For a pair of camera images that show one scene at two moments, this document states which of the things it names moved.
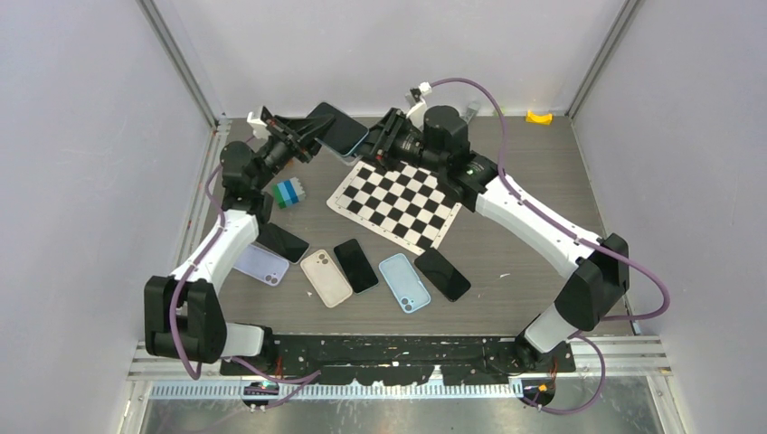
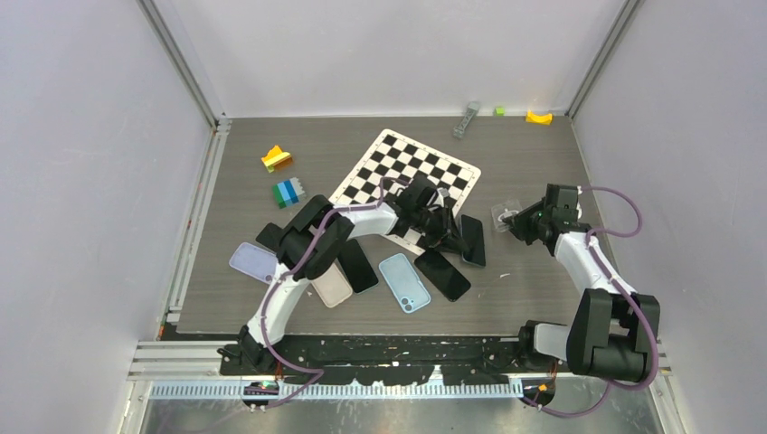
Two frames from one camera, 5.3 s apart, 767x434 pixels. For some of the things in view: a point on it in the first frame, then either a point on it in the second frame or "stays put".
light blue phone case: x=404 y=282 stays put
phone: x=356 y=267 stays put
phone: x=281 y=242 stays put
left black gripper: x=299 y=136 -> x=448 y=236
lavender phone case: x=263 y=265 stays put
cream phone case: x=326 y=278 stays put
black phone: x=345 y=135 -> x=472 y=232
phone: x=442 y=274 stays put
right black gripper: x=381 y=139 -> x=517 y=222
